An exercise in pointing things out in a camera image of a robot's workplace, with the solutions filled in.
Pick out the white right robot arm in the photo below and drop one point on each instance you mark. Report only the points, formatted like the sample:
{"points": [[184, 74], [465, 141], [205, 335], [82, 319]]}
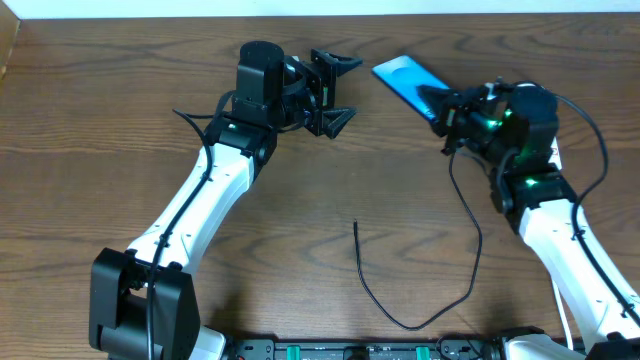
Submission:
{"points": [[513, 127]]}

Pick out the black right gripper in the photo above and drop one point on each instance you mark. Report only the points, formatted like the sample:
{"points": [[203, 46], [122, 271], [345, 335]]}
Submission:
{"points": [[452, 117]]}

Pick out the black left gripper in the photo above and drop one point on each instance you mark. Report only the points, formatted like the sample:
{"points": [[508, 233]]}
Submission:
{"points": [[319, 93]]}

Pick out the blue Galaxy smartphone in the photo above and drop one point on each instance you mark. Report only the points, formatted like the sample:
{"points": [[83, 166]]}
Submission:
{"points": [[403, 75]]}

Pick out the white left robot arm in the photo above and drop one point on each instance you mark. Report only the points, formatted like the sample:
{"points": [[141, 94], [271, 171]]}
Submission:
{"points": [[142, 300]]}

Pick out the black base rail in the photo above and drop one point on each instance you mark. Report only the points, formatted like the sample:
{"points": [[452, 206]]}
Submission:
{"points": [[400, 350]]}

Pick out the white power strip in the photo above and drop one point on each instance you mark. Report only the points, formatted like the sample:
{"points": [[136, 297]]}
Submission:
{"points": [[555, 157]]}

